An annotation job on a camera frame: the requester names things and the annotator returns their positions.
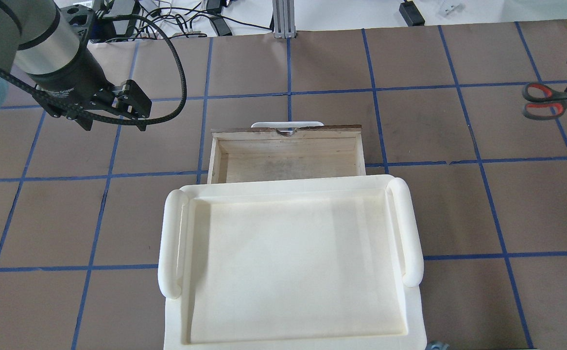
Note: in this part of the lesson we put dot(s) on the wooden drawer with white handle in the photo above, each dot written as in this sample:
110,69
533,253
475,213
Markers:
277,151

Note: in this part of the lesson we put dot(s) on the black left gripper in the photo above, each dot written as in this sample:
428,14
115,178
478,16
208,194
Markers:
71,78

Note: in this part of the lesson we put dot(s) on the grey orange scissors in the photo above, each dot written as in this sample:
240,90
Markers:
543,103

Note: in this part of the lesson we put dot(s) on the black power adapter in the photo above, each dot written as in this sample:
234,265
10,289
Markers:
411,14

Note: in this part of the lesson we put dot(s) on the white plastic tray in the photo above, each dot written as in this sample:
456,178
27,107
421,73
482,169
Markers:
309,264

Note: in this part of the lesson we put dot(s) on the aluminium frame post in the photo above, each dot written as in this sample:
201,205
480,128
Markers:
284,19

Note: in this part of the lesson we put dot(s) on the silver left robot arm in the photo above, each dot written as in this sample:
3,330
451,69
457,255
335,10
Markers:
44,52

